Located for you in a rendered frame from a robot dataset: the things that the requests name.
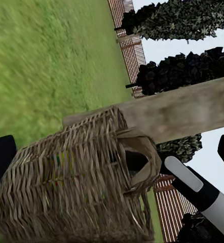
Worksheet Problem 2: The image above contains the wicker basket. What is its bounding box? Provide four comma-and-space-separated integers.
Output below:
0, 105, 163, 243

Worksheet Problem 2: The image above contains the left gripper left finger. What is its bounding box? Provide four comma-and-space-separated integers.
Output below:
0, 135, 17, 180

